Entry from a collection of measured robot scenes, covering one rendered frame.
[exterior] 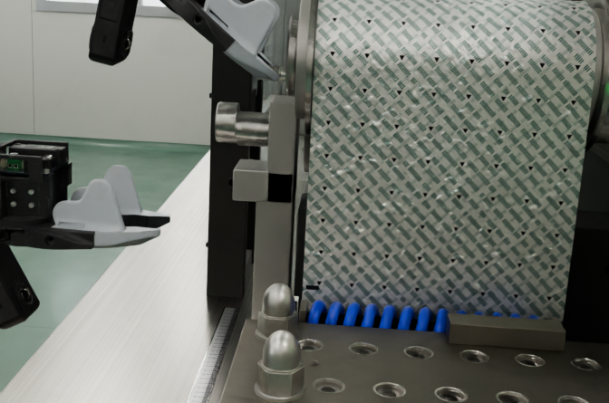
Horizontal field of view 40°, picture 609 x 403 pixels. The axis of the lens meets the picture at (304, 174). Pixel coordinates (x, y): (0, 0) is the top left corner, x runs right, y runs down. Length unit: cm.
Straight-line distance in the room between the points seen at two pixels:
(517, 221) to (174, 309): 51
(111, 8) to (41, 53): 596
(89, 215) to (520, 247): 38
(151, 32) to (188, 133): 81
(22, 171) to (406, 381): 37
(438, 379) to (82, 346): 48
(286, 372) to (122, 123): 604
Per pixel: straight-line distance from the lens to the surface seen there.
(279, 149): 80
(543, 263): 77
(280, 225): 82
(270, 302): 68
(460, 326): 71
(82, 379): 93
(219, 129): 81
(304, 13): 73
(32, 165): 74
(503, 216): 75
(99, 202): 73
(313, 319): 73
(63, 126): 674
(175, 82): 645
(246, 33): 74
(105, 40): 77
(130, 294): 114
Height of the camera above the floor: 132
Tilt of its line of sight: 13 degrees down
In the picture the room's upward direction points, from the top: 3 degrees clockwise
